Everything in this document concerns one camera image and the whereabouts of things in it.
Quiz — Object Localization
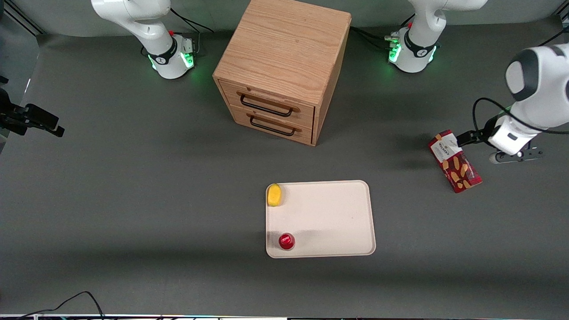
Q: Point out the black drawer handle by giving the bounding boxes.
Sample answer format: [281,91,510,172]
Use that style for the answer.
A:
[236,91,301,118]
[247,113,302,137]

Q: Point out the red cookie box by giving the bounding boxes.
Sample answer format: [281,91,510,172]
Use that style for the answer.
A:
[428,129,483,194]

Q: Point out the black right arm base cable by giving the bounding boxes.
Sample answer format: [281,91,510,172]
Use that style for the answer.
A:
[170,8,215,55]

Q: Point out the wooden drawer front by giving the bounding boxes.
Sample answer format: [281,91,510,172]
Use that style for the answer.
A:
[219,80,317,130]
[228,105,314,146]

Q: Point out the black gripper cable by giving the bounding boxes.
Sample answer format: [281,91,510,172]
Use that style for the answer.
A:
[472,97,569,135]

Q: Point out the yellow lemon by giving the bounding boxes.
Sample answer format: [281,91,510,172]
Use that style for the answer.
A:
[267,183,284,208]

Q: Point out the black metal frame rail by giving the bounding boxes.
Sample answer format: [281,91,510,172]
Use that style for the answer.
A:
[3,0,44,36]

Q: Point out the cream plastic tray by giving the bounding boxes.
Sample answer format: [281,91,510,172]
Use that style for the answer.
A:
[265,180,377,259]

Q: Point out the thin black floor cable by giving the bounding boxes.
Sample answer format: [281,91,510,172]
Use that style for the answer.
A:
[17,291,105,320]

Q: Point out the wooden drawer cabinet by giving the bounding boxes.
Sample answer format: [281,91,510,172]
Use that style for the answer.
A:
[212,0,352,147]

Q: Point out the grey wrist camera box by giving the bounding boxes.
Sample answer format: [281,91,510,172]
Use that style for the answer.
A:
[489,148,544,164]

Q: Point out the black left arm base cables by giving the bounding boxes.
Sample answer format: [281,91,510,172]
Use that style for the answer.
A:
[350,13,416,50]

